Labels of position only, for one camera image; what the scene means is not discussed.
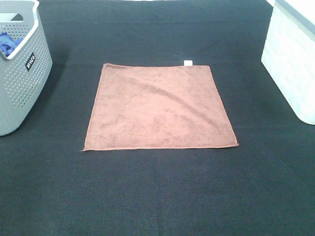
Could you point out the brown microfiber towel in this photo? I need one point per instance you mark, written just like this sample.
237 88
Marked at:
175 107

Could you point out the grey perforated laundry basket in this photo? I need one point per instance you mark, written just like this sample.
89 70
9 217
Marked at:
25 71

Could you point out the white plastic basket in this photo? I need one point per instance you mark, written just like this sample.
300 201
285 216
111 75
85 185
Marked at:
289 54

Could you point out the blue cloth in basket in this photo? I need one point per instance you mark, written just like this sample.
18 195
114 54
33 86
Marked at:
7 44

